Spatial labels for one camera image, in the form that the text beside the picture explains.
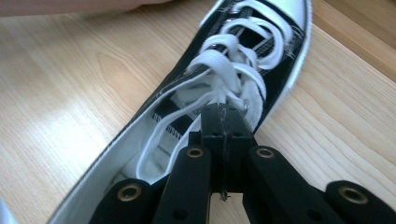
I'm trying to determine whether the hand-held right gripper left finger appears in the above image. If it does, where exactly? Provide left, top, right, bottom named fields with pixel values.
left=189, top=104, right=226, bottom=193

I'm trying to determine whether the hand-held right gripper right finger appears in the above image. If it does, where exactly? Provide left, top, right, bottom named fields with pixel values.
left=222, top=104, right=259, bottom=193

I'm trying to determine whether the black white canvas sneaker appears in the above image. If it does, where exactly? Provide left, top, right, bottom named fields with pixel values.
left=46, top=0, right=314, bottom=224

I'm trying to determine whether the bamboo shoe rack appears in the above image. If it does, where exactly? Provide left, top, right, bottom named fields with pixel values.
left=311, top=0, right=396, bottom=82

